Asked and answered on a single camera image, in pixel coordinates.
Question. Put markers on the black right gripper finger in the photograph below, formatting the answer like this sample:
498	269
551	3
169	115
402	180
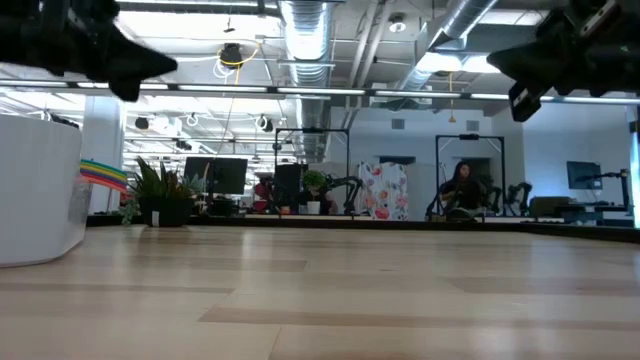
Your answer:
525	60
525	102

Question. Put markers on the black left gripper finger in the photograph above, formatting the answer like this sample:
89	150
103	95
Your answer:
135	60
125	89

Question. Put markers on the green measuring cup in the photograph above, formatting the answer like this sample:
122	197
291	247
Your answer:
102	165

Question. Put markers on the red measuring cup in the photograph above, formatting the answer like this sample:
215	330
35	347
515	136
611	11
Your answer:
102	176

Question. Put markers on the orange measuring cup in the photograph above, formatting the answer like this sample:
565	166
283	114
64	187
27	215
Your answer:
102	180

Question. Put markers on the white plastic basket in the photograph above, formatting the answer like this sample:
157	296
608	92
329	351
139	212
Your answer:
35	190

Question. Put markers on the person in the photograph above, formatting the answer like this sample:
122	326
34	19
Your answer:
329	204
462	192

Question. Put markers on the small potted green plant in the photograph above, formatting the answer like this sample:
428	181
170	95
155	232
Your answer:
165	200

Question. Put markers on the black computer monitor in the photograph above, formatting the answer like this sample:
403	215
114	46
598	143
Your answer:
220	175

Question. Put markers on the floral curtain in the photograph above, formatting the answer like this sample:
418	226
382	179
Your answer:
384	192

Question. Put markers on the long light strip bar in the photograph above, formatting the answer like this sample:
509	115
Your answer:
320	91

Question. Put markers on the green plant in white pot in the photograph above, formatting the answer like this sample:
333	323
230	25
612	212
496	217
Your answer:
314	182

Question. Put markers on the black gantry frame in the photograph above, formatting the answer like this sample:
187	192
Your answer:
470	136
312	131

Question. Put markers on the silver ceiling duct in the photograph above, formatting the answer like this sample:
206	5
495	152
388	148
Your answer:
306	40
450	35

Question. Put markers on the wall-mounted dark monitor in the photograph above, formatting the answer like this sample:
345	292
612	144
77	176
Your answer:
584	175

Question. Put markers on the black overhead camera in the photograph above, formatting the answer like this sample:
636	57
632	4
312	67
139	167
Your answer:
231	54

